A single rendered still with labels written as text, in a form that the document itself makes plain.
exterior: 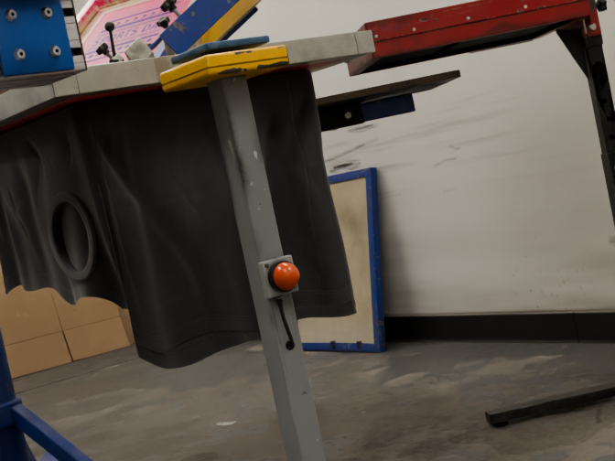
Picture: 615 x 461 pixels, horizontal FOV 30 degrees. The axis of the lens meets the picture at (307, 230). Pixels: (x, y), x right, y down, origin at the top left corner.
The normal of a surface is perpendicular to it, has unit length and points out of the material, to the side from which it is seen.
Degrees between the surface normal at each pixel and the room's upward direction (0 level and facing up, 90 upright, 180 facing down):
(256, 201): 90
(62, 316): 78
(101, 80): 90
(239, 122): 90
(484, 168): 90
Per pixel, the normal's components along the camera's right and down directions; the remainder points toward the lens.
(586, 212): -0.80, 0.20
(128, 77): 0.57, -0.07
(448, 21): 0.08, 0.04
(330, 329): -0.82, -0.02
